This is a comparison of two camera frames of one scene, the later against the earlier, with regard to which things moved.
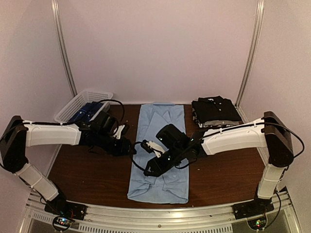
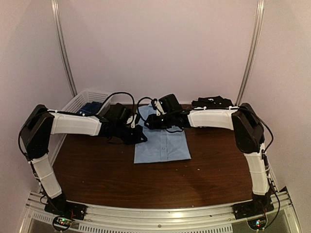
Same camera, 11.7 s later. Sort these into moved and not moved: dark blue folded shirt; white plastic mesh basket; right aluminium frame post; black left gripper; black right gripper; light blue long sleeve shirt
Moved: light blue long sleeve shirt; black left gripper; black right gripper
Not moved: right aluminium frame post; dark blue folded shirt; white plastic mesh basket
